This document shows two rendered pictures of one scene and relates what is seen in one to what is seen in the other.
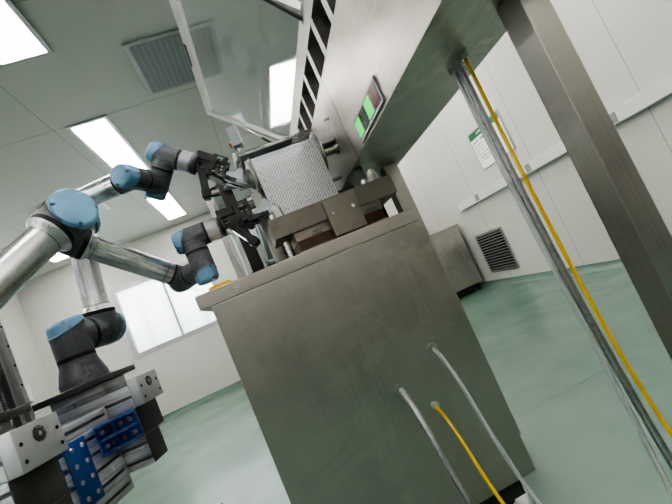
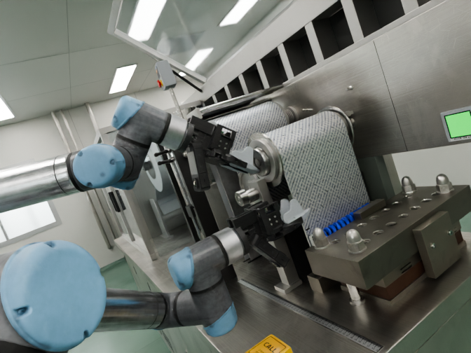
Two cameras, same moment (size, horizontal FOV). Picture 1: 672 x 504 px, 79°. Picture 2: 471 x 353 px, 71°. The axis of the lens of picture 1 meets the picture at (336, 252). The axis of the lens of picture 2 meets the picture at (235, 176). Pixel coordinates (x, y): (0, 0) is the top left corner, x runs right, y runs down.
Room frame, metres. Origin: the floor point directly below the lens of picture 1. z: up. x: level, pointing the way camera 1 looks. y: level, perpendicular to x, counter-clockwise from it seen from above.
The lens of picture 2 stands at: (0.63, 0.44, 1.32)
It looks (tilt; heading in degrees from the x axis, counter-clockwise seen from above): 6 degrees down; 346
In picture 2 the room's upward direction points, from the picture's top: 20 degrees counter-clockwise
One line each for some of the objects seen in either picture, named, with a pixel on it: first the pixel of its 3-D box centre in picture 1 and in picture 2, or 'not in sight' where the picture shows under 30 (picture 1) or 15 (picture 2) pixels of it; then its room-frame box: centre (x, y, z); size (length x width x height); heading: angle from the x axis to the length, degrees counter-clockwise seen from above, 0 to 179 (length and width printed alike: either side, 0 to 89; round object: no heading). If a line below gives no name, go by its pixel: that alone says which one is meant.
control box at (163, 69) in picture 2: (233, 138); (163, 75); (1.97, 0.24, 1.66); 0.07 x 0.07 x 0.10; 2
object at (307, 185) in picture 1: (302, 195); (330, 190); (1.39, 0.03, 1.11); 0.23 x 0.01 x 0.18; 101
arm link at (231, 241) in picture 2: (214, 229); (228, 245); (1.33, 0.34, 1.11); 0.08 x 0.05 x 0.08; 11
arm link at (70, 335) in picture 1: (71, 336); not in sight; (1.38, 0.94, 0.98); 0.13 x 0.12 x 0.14; 166
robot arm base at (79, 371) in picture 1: (81, 369); not in sight; (1.37, 0.94, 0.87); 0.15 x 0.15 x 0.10
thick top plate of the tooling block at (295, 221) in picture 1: (330, 212); (392, 227); (1.28, -0.03, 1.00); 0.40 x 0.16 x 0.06; 101
